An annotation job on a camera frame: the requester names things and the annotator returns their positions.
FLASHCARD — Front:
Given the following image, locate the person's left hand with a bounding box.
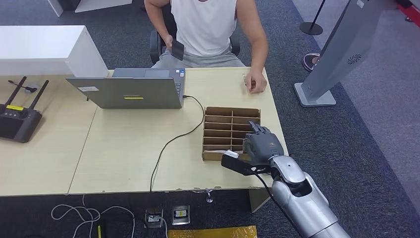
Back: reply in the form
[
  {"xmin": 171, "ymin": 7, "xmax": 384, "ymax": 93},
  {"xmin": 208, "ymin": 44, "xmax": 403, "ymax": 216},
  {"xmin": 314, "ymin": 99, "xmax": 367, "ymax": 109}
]
[{"xmin": 244, "ymin": 68, "xmax": 268, "ymax": 95}]

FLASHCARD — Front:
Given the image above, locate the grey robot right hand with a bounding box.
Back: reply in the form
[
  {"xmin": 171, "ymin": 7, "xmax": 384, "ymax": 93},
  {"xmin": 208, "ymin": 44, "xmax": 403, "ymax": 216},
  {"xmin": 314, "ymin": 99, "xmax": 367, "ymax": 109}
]
[{"xmin": 243, "ymin": 120, "xmax": 285, "ymax": 165}]

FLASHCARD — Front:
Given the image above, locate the person's right hand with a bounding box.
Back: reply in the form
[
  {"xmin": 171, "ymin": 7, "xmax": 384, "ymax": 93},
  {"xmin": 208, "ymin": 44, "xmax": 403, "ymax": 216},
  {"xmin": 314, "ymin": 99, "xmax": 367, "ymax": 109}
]
[{"xmin": 163, "ymin": 34, "xmax": 175, "ymax": 51}]

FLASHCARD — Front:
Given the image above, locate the black phone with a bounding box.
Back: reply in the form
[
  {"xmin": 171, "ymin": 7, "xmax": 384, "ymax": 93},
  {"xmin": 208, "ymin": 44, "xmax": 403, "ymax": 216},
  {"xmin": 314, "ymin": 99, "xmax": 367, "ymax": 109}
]
[{"xmin": 170, "ymin": 40, "xmax": 186, "ymax": 62}]

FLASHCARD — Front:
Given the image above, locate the brown card organizer box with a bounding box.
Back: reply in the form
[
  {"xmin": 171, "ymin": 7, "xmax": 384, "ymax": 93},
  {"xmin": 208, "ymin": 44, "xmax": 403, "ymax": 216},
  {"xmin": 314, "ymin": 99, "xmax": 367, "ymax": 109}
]
[{"xmin": 201, "ymin": 106, "xmax": 262, "ymax": 162}]

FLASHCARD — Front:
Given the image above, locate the black office chair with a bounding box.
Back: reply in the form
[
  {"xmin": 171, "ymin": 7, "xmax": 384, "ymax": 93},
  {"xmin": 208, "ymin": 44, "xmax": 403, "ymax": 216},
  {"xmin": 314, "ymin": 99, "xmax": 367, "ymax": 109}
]
[{"xmin": 149, "ymin": 3, "xmax": 241, "ymax": 65}]

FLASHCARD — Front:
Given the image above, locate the beige desk leg panel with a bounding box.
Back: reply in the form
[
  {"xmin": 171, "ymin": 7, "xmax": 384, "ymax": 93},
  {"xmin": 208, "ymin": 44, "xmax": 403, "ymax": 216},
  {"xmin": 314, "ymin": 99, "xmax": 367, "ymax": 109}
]
[{"xmin": 249, "ymin": 187, "xmax": 273, "ymax": 214}]

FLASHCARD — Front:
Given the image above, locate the grey laptop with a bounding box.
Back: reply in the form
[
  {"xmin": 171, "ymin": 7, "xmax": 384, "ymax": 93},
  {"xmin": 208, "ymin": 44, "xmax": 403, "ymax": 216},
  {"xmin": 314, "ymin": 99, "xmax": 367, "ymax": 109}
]
[{"xmin": 65, "ymin": 67, "xmax": 186, "ymax": 110}]

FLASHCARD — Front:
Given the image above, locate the metal desk fitting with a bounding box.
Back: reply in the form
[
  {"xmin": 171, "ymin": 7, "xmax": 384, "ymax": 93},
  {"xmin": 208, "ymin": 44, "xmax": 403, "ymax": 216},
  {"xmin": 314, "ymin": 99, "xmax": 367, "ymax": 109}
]
[{"xmin": 192, "ymin": 189, "xmax": 214, "ymax": 204}]

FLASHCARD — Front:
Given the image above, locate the black stanchion pole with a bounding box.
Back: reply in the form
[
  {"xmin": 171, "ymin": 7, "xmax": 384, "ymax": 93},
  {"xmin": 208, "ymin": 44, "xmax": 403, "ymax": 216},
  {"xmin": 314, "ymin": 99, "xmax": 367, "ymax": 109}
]
[{"xmin": 299, "ymin": 0, "xmax": 329, "ymax": 36}]

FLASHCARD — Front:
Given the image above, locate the white furniture panel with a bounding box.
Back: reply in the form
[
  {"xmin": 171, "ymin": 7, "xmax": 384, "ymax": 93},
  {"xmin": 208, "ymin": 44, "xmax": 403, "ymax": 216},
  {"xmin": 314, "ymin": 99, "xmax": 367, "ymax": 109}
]
[{"xmin": 47, "ymin": 0, "xmax": 134, "ymax": 17}]

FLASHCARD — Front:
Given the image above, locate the grey kiosk stand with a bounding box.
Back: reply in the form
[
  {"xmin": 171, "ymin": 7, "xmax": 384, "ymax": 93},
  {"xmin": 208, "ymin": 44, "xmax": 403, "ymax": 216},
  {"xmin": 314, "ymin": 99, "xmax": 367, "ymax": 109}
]
[{"xmin": 293, "ymin": 0, "xmax": 393, "ymax": 109}]

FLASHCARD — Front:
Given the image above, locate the yellow plastic sheet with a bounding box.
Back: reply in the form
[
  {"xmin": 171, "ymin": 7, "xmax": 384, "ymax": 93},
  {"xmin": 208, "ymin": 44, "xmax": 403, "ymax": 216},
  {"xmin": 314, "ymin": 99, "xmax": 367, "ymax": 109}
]
[{"xmin": 167, "ymin": 225, "xmax": 259, "ymax": 238}]

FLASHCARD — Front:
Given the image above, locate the metal floor socket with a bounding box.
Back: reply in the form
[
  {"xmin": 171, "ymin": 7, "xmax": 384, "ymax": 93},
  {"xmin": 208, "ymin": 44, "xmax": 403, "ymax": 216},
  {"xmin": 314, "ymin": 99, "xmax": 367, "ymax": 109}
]
[
  {"xmin": 171, "ymin": 205, "xmax": 191, "ymax": 226},
  {"xmin": 144, "ymin": 208, "xmax": 164, "ymax": 229}
]

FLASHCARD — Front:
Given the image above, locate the white counter block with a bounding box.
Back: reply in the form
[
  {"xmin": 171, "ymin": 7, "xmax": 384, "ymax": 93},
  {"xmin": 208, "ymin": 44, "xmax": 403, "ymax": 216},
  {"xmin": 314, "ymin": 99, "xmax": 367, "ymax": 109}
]
[{"xmin": 0, "ymin": 25, "xmax": 109, "ymax": 78}]

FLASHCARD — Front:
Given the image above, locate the small black antenna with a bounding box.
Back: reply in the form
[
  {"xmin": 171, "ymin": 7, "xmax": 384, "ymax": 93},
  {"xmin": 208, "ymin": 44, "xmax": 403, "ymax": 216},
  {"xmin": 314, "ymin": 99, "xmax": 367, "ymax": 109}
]
[{"xmin": 7, "ymin": 79, "xmax": 39, "ymax": 94}]

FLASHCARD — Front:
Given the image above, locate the red floor mat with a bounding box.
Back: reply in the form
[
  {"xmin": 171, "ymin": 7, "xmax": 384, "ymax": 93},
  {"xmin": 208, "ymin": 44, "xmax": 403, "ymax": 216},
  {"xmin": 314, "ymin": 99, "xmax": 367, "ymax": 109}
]
[{"xmin": 396, "ymin": 3, "xmax": 420, "ymax": 24}]

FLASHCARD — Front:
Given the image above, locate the black remote controller with antennas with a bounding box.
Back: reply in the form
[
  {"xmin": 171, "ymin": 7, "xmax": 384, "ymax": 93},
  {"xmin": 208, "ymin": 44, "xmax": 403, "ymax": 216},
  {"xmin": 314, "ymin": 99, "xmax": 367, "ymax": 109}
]
[{"xmin": 0, "ymin": 76, "xmax": 50, "ymax": 144}]

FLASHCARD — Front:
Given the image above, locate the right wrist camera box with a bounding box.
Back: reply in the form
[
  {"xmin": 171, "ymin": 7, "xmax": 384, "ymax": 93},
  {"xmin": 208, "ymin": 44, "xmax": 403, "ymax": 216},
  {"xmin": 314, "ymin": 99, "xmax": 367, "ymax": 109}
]
[{"xmin": 220, "ymin": 149, "xmax": 273, "ymax": 177}]

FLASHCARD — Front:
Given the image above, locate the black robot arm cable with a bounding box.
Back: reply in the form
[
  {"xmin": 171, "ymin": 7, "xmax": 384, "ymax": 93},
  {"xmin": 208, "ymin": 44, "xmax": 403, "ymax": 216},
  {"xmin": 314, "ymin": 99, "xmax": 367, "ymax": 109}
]
[{"xmin": 251, "ymin": 170, "xmax": 301, "ymax": 232}]

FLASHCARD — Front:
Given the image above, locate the black laptop power cable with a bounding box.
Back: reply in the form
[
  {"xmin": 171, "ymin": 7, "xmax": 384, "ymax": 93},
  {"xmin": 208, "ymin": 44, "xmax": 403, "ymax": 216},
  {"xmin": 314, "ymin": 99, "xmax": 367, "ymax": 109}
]
[{"xmin": 149, "ymin": 94, "xmax": 206, "ymax": 193}]

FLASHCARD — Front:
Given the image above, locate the white socket cable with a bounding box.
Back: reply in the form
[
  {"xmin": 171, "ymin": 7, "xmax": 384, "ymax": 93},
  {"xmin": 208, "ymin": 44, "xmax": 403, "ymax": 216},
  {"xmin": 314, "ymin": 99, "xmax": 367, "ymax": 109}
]
[{"xmin": 149, "ymin": 215, "xmax": 168, "ymax": 238}]

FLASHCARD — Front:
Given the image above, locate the white floor cable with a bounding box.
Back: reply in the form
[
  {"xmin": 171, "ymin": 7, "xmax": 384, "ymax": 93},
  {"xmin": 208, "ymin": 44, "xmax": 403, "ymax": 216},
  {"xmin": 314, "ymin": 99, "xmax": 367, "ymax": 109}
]
[{"xmin": 50, "ymin": 194, "xmax": 136, "ymax": 238}]

